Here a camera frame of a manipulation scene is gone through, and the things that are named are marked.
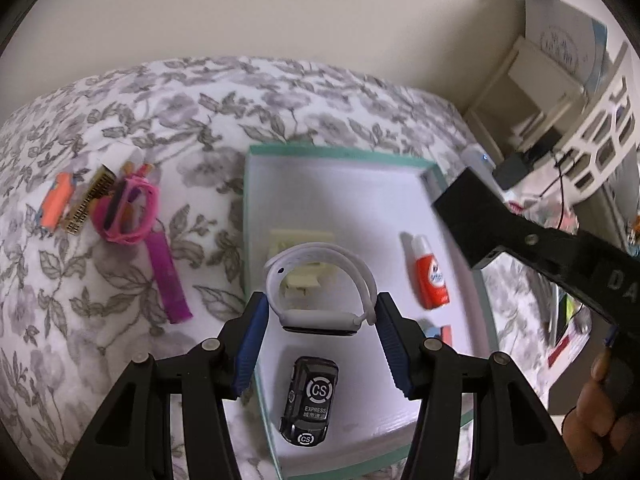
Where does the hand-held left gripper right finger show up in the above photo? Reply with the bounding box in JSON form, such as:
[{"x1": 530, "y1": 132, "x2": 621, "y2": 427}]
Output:
[{"x1": 375, "y1": 291, "x2": 583, "y2": 480}]

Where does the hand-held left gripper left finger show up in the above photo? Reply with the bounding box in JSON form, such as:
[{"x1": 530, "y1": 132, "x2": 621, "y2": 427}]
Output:
[{"x1": 60, "y1": 291, "x2": 271, "y2": 480}]

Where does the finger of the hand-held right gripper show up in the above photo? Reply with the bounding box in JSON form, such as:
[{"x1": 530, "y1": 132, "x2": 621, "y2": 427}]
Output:
[{"x1": 502, "y1": 212, "x2": 588, "y2": 307}]

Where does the blue and pink block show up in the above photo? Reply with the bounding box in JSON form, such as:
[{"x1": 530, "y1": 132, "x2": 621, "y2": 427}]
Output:
[{"x1": 417, "y1": 321, "x2": 453, "y2": 348}]

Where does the orange and white small bottle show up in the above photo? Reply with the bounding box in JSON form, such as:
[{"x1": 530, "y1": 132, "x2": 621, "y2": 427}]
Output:
[{"x1": 400, "y1": 231, "x2": 451, "y2": 311}]

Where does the white smartwatch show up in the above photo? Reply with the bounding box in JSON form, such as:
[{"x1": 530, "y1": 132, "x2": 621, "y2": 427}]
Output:
[{"x1": 262, "y1": 242, "x2": 378, "y2": 337}]

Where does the black toy car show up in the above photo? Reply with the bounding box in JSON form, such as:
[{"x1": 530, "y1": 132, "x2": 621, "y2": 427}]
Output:
[{"x1": 278, "y1": 356, "x2": 340, "y2": 446}]

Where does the cream plastic holder box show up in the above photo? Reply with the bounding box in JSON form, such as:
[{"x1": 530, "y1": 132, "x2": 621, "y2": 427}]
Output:
[{"x1": 267, "y1": 229, "x2": 337, "y2": 298}]

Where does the teal and white box tray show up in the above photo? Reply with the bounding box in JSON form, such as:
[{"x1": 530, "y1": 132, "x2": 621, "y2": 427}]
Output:
[{"x1": 243, "y1": 144, "x2": 501, "y2": 480}]

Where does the person's right hand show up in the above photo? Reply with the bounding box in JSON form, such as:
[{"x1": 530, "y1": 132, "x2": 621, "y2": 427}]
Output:
[{"x1": 562, "y1": 346, "x2": 628, "y2": 463}]

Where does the black plug adapter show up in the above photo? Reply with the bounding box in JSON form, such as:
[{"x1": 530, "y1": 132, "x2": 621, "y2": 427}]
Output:
[{"x1": 492, "y1": 152, "x2": 532, "y2": 192}]

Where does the red and white packet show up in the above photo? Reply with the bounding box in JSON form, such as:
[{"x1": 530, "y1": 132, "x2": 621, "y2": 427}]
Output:
[{"x1": 547, "y1": 305, "x2": 593, "y2": 376}]

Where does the purple plastic comb case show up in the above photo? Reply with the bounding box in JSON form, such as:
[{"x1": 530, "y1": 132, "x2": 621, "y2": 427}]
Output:
[{"x1": 145, "y1": 220, "x2": 193, "y2": 325}]

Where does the white power strip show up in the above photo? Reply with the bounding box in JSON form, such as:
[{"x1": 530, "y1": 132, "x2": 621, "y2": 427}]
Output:
[{"x1": 461, "y1": 144, "x2": 503, "y2": 183}]

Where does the white plastic lattice basket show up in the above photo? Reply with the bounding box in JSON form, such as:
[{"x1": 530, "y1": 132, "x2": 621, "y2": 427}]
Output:
[{"x1": 562, "y1": 42, "x2": 640, "y2": 206}]

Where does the pink wrist watch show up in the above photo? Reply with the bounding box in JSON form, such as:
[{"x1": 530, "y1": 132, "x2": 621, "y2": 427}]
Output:
[{"x1": 95, "y1": 172, "x2": 161, "y2": 247}]

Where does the cream wooden shelf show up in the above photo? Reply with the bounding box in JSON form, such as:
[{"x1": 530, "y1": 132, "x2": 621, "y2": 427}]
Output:
[{"x1": 462, "y1": 35, "x2": 588, "y2": 161}]

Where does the white and blue cardboard box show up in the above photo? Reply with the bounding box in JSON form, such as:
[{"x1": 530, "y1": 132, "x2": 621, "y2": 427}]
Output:
[{"x1": 517, "y1": 0, "x2": 611, "y2": 96}]

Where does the gold patterned bar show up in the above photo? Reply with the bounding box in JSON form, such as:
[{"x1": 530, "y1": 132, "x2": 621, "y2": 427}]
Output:
[{"x1": 64, "y1": 164, "x2": 119, "y2": 236}]

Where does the orange and blue toy block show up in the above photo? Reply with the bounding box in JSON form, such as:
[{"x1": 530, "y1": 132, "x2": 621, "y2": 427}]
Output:
[{"x1": 39, "y1": 172, "x2": 76, "y2": 235}]

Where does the black cable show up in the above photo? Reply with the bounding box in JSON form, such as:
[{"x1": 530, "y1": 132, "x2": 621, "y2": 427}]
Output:
[{"x1": 542, "y1": 150, "x2": 576, "y2": 223}]

